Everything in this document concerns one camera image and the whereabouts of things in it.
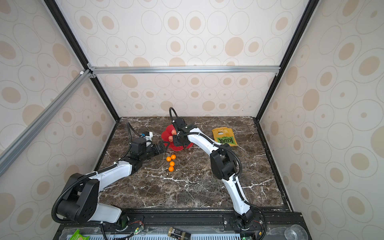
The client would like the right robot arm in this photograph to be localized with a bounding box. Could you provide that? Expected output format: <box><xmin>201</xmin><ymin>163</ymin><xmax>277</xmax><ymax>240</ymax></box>
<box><xmin>169</xmin><ymin>107</ymin><xmax>267</xmax><ymax>230</ymax></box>

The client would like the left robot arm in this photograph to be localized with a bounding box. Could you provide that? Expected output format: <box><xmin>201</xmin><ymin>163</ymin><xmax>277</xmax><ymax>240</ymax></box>
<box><xmin>51</xmin><ymin>132</ymin><xmax>170</xmax><ymax>229</ymax></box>

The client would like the red flower-shaped fruit bowl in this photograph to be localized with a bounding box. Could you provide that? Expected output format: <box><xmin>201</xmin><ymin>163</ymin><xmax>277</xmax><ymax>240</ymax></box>
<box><xmin>161</xmin><ymin>125</ymin><xmax>194</xmax><ymax>151</ymax></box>

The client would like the yellow green snack bag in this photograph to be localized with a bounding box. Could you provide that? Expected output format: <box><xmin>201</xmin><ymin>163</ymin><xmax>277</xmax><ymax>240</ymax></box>
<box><xmin>212</xmin><ymin>127</ymin><xmax>238</xmax><ymax>147</ymax></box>

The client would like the black battery with gold label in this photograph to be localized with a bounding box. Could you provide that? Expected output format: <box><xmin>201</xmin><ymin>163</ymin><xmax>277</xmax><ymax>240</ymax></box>
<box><xmin>168</xmin><ymin>227</ymin><xmax>191</xmax><ymax>240</ymax></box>

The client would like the green packet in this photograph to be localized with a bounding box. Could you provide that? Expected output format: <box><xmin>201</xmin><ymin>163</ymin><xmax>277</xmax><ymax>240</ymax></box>
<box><xmin>69</xmin><ymin>230</ymin><xmax>90</xmax><ymax>240</ymax></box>

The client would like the clear plastic cup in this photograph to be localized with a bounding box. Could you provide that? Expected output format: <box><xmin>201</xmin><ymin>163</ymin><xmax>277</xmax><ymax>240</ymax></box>
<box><xmin>284</xmin><ymin>225</ymin><xmax>309</xmax><ymax>240</ymax></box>

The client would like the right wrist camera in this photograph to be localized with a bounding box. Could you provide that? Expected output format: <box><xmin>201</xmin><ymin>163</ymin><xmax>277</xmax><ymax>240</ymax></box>
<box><xmin>172</xmin><ymin>117</ymin><xmax>196</xmax><ymax>134</ymax></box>

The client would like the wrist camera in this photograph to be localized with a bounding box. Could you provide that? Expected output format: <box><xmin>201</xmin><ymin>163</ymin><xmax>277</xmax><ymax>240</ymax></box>
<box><xmin>172</xmin><ymin>117</ymin><xmax>196</xmax><ymax>134</ymax></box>
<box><xmin>131</xmin><ymin>132</ymin><xmax>153</xmax><ymax>155</ymax></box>

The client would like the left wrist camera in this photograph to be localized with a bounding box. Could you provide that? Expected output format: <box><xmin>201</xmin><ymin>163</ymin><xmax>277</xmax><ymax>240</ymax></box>
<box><xmin>131</xmin><ymin>132</ymin><xmax>153</xmax><ymax>155</ymax></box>

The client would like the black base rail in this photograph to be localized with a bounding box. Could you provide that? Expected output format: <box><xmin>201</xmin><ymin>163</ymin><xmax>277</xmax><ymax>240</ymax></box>
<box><xmin>54</xmin><ymin>209</ymin><xmax>311</xmax><ymax>240</ymax></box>

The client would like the horizontal aluminium rail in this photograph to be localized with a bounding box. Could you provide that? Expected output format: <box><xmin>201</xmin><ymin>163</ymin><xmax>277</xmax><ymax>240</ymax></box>
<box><xmin>90</xmin><ymin>66</ymin><xmax>280</xmax><ymax>74</ymax></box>

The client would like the left diagonal aluminium rail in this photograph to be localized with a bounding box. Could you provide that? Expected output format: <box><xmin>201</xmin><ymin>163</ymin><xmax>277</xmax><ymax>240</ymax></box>
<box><xmin>1</xmin><ymin>70</ymin><xmax>91</xmax><ymax>175</ymax></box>

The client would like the left black corner post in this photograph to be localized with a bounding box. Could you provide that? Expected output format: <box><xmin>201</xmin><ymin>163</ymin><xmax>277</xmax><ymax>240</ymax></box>
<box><xmin>44</xmin><ymin>0</ymin><xmax>120</xmax><ymax>122</ymax></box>

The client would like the black corner post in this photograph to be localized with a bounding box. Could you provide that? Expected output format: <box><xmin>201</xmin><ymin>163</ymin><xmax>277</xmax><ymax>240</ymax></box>
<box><xmin>254</xmin><ymin>0</ymin><xmax>320</xmax><ymax>123</ymax></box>
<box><xmin>44</xmin><ymin>0</ymin><xmax>120</xmax><ymax>122</ymax></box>

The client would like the right black corner post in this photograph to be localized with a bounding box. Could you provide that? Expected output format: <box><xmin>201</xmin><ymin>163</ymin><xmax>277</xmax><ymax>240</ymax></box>
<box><xmin>254</xmin><ymin>0</ymin><xmax>320</xmax><ymax>123</ymax></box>

